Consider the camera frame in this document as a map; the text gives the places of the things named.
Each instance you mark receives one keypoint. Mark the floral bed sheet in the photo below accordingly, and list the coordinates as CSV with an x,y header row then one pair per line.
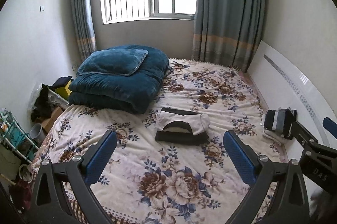
x,y
146,181

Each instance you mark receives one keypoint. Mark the white bed headboard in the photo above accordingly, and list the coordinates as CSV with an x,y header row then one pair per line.
x,y
281,85

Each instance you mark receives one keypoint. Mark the green metal rack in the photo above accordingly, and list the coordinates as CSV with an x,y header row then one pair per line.
x,y
15,138

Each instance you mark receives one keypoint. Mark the wall switch plate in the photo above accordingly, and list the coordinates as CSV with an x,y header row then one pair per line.
x,y
42,8

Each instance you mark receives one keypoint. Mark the right teal curtain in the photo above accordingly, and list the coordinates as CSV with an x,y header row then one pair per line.
x,y
228,32

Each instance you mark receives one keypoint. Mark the teal curtain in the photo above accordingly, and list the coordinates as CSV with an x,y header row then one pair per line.
x,y
84,29
228,32

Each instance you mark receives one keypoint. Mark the left teal curtain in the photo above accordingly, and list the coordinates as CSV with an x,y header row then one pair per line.
x,y
84,29

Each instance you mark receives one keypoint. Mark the teal velvet pillow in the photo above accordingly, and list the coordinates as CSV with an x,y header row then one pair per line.
x,y
113,62

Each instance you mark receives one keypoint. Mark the beige long-sleeve shirt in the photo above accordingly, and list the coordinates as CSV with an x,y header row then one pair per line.
x,y
187,123

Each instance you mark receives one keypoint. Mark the yellow box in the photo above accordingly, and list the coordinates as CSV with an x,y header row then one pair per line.
x,y
64,91

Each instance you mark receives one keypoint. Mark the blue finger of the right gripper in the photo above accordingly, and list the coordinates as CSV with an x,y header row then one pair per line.
x,y
330,126

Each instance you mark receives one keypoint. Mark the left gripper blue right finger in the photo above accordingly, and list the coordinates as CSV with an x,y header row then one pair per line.
x,y
289,203

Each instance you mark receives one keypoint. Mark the dark clothes pile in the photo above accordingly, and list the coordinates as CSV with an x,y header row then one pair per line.
x,y
42,108

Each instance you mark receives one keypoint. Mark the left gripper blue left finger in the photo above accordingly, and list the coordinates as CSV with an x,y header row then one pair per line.
x,y
49,203

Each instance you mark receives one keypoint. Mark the teal folded quilt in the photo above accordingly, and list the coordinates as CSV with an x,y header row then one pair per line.
x,y
128,93

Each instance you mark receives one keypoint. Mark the striped folded clothes stack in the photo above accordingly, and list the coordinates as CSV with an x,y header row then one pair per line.
x,y
277,125

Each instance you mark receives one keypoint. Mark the cardboard box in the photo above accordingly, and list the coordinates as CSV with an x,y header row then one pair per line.
x,y
47,124

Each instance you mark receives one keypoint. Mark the grey plastic bucket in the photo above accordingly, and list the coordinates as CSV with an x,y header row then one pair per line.
x,y
37,133

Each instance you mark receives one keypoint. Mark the folded black garment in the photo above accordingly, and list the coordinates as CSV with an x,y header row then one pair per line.
x,y
174,135

